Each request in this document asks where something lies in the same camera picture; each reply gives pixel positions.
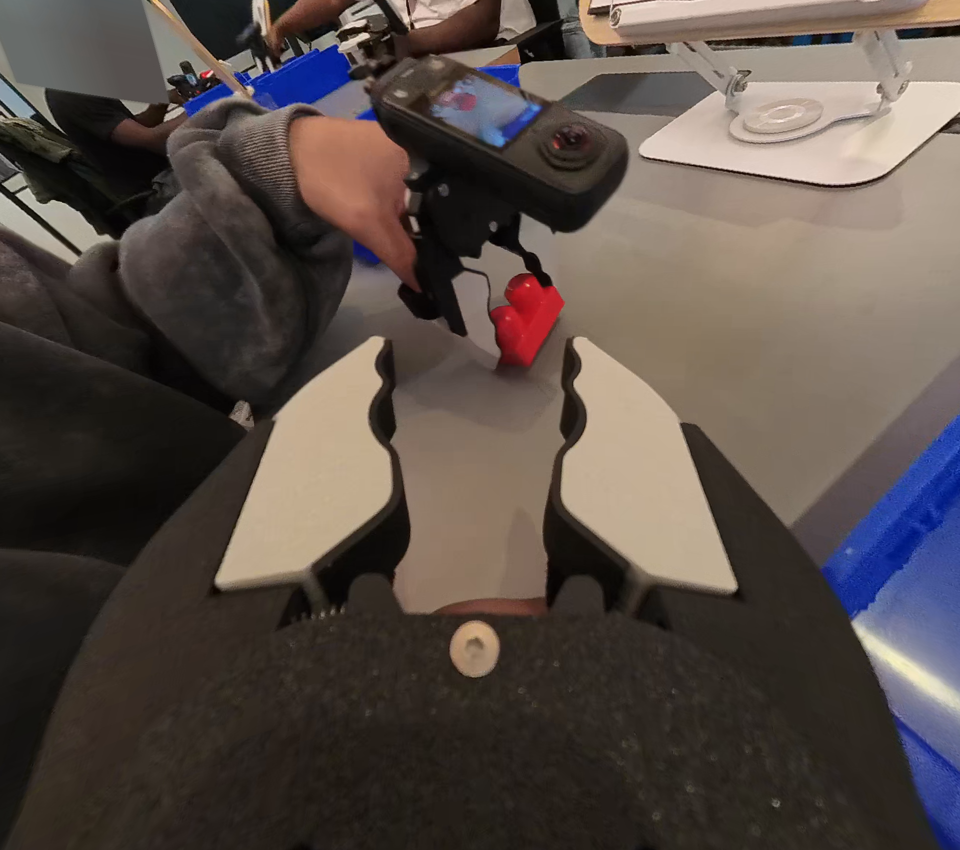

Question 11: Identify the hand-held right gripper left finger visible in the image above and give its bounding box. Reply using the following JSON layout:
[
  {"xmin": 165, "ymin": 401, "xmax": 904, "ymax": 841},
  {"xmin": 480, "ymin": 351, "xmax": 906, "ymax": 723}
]
[{"xmin": 213, "ymin": 336, "xmax": 412, "ymax": 615}]

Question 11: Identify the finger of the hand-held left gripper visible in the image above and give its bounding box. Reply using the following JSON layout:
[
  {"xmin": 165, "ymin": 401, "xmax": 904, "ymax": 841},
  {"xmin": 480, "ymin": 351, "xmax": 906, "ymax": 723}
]
[
  {"xmin": 429, "ymin": 264, "xmax": 471, "ymax": 339},
  {"xmin": 508, "ymin": 241, "xmax": 556, "ymax": 291}
]

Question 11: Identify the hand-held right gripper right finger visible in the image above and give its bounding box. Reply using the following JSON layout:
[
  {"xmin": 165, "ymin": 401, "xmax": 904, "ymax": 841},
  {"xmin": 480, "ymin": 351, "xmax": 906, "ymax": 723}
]
[{"xmin": 543, "ymin": 336, "xmax": 740, "ymax": 617}]

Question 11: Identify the red two-stud building block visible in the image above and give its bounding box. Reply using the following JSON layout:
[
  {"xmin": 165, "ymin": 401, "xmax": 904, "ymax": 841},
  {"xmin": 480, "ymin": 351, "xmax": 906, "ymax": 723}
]
[{"xmin": 489, "ymin": 273, "xmax": 565, "ymax": 369}]

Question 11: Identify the blue plastic bin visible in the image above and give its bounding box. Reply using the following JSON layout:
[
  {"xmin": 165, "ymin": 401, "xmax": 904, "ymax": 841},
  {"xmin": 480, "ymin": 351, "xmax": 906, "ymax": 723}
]
[
  {"xmin": 183, "ymin": 48, "xmax": 354, "ymax": 116},
  {"xmin": 352, "ymin": 64, "xmax": 522, "ymax": 266},
  {"xmin": 821, "ymin": 415, "xmax": 960, "ymax": 850}
]

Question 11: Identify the person's left forearm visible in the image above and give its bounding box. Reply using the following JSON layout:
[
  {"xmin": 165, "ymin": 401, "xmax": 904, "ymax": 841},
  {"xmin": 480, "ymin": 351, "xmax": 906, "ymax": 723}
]
[{"xmin": 71, "ymin": 96, "xmax": 354, "ymax": 409}]

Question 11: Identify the person's left hand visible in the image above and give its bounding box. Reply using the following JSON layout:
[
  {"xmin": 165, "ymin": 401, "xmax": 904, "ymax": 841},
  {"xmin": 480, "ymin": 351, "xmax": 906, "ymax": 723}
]
[{"xmin": 288, "ymin": 115, "xmax": 425, "ymax": 292}]

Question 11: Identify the person's own dark clothing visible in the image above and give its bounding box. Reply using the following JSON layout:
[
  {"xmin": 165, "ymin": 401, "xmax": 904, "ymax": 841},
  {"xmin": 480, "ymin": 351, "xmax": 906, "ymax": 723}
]
[{"xmin": 0, "ymin": 228, "xmax": 256, "ymax": 791}]

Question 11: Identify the white document stand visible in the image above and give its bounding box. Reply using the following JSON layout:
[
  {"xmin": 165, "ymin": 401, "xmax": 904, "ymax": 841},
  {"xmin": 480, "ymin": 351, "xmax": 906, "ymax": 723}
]
[{"xmin": 579, "ymin": 0, "xmax": 960, "ymax": 187}]

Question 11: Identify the olive green jacket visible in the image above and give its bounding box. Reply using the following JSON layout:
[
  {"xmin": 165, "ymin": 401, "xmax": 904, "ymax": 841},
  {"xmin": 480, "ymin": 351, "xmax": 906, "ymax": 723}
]
[{"xmin": 0, "ymin": 115, "xmax": 84, "ymax": 206}]

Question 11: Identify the dark grey desk cable cover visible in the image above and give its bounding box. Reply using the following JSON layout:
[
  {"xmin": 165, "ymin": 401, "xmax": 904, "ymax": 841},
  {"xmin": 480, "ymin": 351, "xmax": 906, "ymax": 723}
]
[{"xmin": 561, "ymin": 72, "xmax": 715, "ymax": 116}]

